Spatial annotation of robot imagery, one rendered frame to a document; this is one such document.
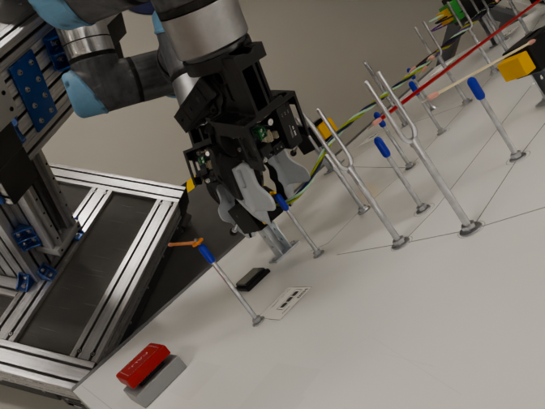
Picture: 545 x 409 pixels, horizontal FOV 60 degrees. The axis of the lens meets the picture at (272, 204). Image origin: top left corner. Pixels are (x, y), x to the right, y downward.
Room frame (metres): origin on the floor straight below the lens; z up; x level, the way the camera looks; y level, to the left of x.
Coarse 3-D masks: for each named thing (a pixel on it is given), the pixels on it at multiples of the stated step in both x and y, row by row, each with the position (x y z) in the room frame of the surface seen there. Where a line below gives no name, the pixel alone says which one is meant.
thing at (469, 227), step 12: (384, 84) 0.30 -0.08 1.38; (372, 96) 0.29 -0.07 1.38; (396, 96) 0.29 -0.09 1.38; (384, 108) 0.28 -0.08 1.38; (408, 120) 0.28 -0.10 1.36; (396, 132) 0.27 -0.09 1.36; (420, 144) 0.27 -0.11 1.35; (420, 156) 0.26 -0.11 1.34; (432, 168) 0.26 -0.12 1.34; (444, 192) 0.25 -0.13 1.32; (456, 204) 0.24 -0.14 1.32; (468, 228) 0.23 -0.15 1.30; (480, 228) 0.23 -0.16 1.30
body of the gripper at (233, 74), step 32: (192, 64) 0.39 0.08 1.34; (224, 64) 0.39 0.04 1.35; (256, 64) 0.41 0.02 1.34; (224, 96) 0.40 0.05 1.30; (256, 96) 0.39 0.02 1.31; (288, 96) 0.39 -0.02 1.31; (224, 128) 0.37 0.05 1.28; (256, 128) 0.37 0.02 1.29; (288, 128) 0.38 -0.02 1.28; (256, 160) 0.35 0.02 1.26
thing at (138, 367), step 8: (152, 344) 0.23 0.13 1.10; (160, 344) 0.23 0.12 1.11; (144, 352) 0.22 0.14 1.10; (152, 352) 0.22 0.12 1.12; (160, 352) 0.21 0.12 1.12; (168, 352) 0.22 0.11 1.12; (136, 360) 0.21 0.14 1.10; (144, 360) 0.21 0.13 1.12; (152, 360) 0.21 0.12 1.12; (160, 360) 0.21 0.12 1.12; (128, 368) 0.20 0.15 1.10; (136, 368) 0.20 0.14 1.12; (144, 368) 0.20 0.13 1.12; (152, 368) 0.20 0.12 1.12; (120, 376) 0.20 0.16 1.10; (128, 376) 0.19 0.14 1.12; (136, 376) 0.19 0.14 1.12; (144, 376) 0.19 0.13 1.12; (128, 384) 0.18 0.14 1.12; (136, 384) 0.18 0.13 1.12
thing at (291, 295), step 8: (288, 288) 0.27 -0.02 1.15; (296, 288) 0.27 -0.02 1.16; (304, 288) 0.26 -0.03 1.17; (280, 296) 0.26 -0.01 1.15; (288, 296) 0.26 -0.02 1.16; (296, 296) 0.25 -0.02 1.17; (272, 304) 0.25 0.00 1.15; (280, 304) 0.25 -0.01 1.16; (288, 304) 0.24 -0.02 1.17; (264, 312) 0.25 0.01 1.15; (272, 312) 0.24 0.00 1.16; (280, 312) 0.23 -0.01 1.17; (280, 320) 0.22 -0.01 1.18
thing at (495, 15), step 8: (504, 0) 1.18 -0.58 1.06; (512, 0) 1.17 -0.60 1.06; (520, 0) 1.16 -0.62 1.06; (528, 0) 1.16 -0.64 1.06; (496, 8) 1.16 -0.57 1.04; (504, 8) 1.16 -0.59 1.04; (520, 8) 1.15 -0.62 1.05; (536, 8) 1.13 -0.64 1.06; (496, 16) 1.15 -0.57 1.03; (504, 16) 1.14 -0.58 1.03; (512, 16) 1.13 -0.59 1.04; (464, 24) 1.22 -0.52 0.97; (448, 32) 1.21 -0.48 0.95; (456, 32) 1.20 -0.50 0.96; (448, 48) 1.21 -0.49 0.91; (456, 48) 1.22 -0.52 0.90; (448, 56) 1.20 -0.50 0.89
